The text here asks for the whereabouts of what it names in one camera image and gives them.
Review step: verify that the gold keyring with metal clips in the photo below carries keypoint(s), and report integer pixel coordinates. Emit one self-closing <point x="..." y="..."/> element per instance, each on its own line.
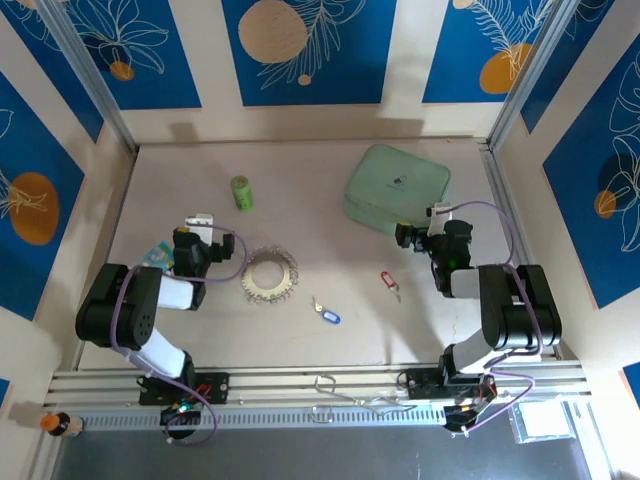
<point x="248" y="274"/>

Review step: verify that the key with red tag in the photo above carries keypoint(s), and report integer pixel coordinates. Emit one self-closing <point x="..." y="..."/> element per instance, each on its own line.
<point x="386" y="278"/>

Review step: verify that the key with blue tag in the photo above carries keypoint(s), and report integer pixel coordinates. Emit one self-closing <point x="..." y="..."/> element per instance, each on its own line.
<point x="331" y="317"/>

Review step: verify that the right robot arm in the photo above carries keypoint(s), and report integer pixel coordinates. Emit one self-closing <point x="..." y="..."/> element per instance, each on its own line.
<point x="525" y="310"/>

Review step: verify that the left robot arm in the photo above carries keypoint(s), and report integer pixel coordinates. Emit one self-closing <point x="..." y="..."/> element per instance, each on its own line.
<point x="125" y="310"/>

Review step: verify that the light blue wipes packet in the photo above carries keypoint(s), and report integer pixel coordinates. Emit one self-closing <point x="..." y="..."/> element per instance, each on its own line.
<point x="157" y="252"/>

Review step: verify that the mint green zip pouch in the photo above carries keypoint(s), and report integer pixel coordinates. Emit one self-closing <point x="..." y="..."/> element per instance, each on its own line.
<point x="390" y="185"/>

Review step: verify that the green can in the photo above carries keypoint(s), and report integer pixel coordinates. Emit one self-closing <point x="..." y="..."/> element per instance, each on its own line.
<point x="242" y="192"/>

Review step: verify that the clear plastic box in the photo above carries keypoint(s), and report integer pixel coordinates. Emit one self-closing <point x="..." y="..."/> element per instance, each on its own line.
<point x="530" y="425"/>

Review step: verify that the bottle with orange cap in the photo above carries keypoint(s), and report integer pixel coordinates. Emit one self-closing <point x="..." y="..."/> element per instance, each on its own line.
<point x="60" y="424"/>

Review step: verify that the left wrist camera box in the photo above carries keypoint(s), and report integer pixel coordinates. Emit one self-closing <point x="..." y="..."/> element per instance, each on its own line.
<point x="200" y="220"/>

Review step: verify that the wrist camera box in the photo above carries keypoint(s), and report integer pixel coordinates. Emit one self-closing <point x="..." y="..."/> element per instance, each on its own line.
<point x="440" y="220"/>
<point x="200" y="220"/>

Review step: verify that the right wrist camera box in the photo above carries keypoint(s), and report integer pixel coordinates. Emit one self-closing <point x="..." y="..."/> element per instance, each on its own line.
<point x="440" y="220"/>

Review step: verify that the aluminium front rail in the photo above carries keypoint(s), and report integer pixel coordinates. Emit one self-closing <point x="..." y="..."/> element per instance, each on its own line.
<point x="280" y="382"/>

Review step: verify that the left aluminium corner post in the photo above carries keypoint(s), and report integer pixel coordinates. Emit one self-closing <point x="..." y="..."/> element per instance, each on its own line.
<point x="92" y="75"/>

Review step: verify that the aluminium corner post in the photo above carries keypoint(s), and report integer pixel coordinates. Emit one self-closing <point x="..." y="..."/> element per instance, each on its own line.
<point x="92" y="75"/>
<point x="529" y="75"/>

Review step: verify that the right aluminium corner post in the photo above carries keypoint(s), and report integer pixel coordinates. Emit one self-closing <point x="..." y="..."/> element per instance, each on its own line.
<point x="529" y="75"/>

